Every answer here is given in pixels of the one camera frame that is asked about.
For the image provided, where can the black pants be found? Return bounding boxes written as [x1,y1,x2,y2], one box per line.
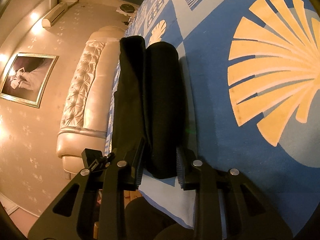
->
[112,36,187,179]

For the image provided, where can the cream tufted leather headboard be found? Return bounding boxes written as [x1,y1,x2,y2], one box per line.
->
[56,26,124,174]

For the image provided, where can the small desk fan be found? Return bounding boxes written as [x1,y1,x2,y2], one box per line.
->
[116,3,137,25]

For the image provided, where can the framed wall picture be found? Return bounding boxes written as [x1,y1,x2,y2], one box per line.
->
[1,53,59,108]

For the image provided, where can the white wall air conditioner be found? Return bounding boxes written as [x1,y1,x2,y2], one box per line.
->
[41,2,68,28]

